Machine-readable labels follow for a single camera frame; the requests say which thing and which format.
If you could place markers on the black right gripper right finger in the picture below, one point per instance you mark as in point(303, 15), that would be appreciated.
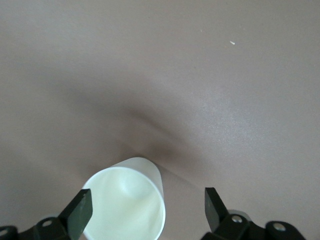
point(215, 215)

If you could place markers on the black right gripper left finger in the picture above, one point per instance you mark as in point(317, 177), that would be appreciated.
point(77, 217)

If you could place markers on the white IKEA cup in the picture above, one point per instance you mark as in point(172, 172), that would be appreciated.
point(125, 200)

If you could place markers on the tiny white crumb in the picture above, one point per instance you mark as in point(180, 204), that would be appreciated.
point(232, 42)

